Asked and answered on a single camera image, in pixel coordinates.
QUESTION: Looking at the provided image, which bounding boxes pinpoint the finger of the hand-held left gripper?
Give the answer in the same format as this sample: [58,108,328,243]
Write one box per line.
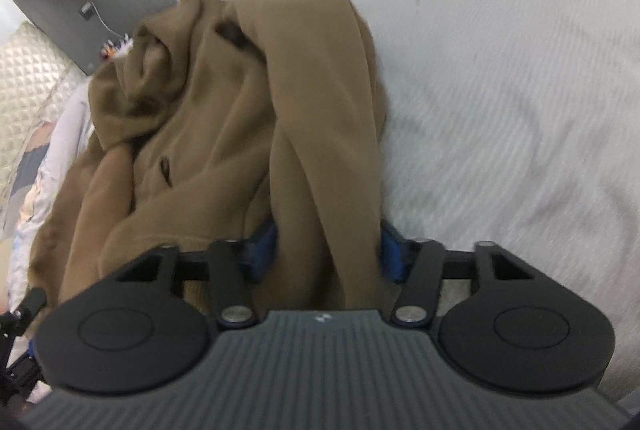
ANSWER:
[0,287,47,337]
[0,351,44,406]

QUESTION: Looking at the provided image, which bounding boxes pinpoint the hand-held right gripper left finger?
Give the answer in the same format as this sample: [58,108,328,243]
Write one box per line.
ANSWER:
[114,219,279,330]

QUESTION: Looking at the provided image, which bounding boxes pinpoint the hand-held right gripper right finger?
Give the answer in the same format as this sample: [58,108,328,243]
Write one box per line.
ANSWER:
[380,220,536,329]

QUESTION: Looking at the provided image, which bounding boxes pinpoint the brown hoodie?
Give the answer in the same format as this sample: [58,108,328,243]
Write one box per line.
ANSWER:
[27,0,392,311]

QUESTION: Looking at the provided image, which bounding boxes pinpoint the silky grey printed quilt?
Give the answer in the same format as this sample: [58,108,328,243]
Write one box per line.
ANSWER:
[0,75,96,296]

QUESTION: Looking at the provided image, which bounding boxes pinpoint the pale bed cover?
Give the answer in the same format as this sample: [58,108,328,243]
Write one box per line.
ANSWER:
[210,0,640,411]

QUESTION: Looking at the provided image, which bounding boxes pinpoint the cream quilted headboard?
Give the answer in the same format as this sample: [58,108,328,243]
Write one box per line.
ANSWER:
[0,20,73,211]

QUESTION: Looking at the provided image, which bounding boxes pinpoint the small colourful trinkets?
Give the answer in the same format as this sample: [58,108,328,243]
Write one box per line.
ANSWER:
[99,37,135,62]

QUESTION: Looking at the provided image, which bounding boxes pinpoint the white charger cable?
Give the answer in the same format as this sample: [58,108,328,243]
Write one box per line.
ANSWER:
[92,12,127,40]

